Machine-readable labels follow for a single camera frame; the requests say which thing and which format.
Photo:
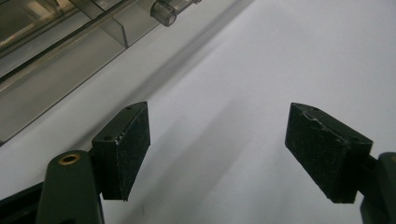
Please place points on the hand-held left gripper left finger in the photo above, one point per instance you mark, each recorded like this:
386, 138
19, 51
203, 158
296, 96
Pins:
120, 152

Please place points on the clear round knob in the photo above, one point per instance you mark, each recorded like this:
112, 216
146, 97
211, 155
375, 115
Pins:
164, 13

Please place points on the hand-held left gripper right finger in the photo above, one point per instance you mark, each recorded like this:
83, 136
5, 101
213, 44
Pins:
323, 149

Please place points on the clear acrylic box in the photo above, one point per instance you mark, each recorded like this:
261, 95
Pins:
62, 53

